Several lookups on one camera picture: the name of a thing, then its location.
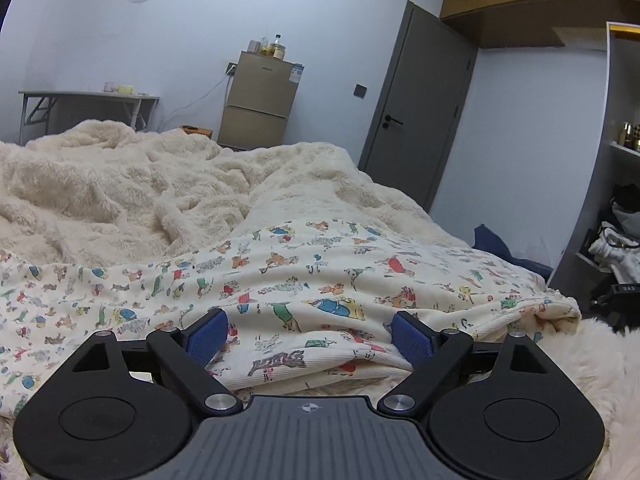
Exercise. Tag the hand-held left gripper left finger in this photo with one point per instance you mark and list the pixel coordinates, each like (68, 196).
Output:
(207, 335)

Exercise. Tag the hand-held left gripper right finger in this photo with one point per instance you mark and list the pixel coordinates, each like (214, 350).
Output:
(412, 337)

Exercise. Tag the dog print cream pants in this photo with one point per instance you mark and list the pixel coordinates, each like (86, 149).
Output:
(300, 280)

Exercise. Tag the white clothes pile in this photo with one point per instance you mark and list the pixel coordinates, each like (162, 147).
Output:
(617, 255)

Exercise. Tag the dark clothes pile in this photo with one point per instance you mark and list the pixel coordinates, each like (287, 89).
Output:
(627, 202)

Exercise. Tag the navy blue bag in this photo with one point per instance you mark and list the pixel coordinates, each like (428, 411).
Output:
(490, 245)

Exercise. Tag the gold capped bottles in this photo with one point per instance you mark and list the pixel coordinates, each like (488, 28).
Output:
(630, 135)

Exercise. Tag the cream fleece blanket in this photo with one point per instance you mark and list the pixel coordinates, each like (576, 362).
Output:
(125, 185)

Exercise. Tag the orange box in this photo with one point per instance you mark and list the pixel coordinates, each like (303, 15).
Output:
(197, 133)

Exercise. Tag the open white wardrobe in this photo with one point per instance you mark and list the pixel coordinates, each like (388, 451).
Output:
(613, 85)

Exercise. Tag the grey door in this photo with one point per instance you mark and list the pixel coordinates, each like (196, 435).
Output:
(415, 110)

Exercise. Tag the beige two-door fridge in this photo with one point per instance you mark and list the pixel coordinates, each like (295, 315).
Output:
(260, 100)

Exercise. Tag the small yellow box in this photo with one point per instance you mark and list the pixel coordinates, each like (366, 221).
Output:
(125, 89)

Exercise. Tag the small pink box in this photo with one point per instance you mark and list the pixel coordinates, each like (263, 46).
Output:
(108, 86)

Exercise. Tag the grey folding table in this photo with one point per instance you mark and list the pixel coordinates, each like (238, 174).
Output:
(75, 95)

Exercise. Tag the pink tin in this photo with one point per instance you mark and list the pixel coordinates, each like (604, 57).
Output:
(254, 47)

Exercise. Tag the wooden overhead cabinet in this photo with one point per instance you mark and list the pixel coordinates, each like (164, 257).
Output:
(525, 10)

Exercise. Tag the dark wall switch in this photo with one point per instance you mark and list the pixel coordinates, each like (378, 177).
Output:
(360, 91)

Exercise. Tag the wall socket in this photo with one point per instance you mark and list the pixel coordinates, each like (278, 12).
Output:
(231, 68)

